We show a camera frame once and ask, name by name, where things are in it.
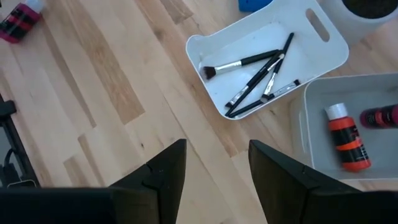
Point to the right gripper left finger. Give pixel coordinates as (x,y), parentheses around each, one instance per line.
(171,174)

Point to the grey plastic bin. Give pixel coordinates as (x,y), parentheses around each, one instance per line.
(382,149)

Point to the green plant in white pot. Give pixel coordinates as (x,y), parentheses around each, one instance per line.
(342,26)

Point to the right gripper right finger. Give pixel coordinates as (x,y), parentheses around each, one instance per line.
(273,174)

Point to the orange paint bottle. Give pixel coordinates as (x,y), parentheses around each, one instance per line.
(348,140)

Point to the white plastic bin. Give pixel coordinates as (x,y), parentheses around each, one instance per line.
(311,62)

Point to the blue plastic basket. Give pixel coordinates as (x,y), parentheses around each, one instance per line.
(253,4)

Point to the magenta paint bottle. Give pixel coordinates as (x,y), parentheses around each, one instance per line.
(379,116)
(18,23)

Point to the thick black paint brush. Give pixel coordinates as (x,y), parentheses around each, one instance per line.
(258,57)

